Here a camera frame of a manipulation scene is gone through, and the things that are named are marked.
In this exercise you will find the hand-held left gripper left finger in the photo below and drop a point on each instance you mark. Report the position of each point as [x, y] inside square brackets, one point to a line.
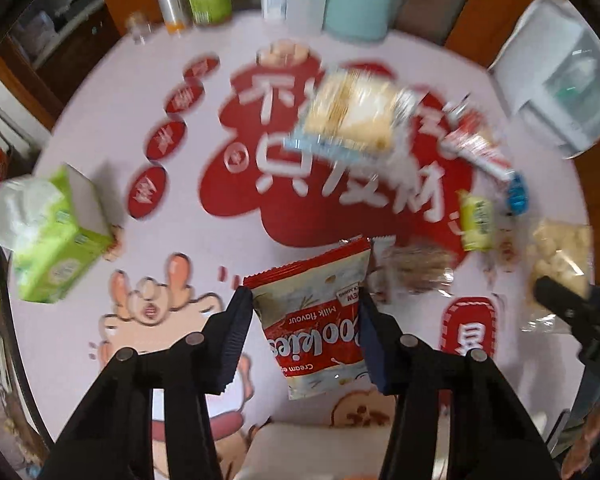
[235, 340]

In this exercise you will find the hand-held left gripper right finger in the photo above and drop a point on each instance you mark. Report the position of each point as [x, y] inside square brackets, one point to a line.
[375, 345]

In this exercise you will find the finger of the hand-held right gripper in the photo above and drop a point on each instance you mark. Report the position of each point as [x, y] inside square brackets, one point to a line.
[580, 310]

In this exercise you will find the clear bag of pale puffs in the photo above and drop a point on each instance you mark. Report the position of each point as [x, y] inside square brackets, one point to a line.
[555, 255]

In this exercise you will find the red and white cookie packet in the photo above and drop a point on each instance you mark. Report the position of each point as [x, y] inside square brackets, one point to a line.
[310, 320]

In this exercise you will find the clear bag of red-brown snacks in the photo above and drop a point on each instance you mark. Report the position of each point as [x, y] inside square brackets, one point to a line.
[415, 270]

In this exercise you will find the white snack packet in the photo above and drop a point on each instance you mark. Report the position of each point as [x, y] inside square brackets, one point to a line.
[384, 247]

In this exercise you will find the blue snack packet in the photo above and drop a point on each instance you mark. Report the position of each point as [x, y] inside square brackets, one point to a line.
[517, 197]

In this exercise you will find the yellow green snack packet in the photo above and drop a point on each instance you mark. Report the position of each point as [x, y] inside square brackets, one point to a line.
[476, 222]

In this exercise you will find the dark red picture snack packet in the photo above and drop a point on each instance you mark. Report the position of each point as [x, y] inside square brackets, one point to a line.
[475, 152]

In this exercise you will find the clear bag of square crackers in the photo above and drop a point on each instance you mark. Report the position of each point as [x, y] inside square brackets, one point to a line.
[350, 115]

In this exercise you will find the green tissue box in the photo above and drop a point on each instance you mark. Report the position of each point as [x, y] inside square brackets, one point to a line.
[55, 250]

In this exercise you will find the white bottle steriliser cabinet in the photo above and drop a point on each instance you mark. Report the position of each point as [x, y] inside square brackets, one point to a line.
[545, 75]

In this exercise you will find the small glass jar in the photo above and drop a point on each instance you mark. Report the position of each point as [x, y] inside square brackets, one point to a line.
[139, 30]

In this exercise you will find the wooden kitchen cabinet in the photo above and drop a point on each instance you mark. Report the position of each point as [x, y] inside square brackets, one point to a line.
[75, 45]

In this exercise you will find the spice jar with orange contents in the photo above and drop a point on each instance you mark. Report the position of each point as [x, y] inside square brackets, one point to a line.
[172, 10]

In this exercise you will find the teal canister with brown lid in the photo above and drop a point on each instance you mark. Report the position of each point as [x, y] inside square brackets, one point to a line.
[357, 7]

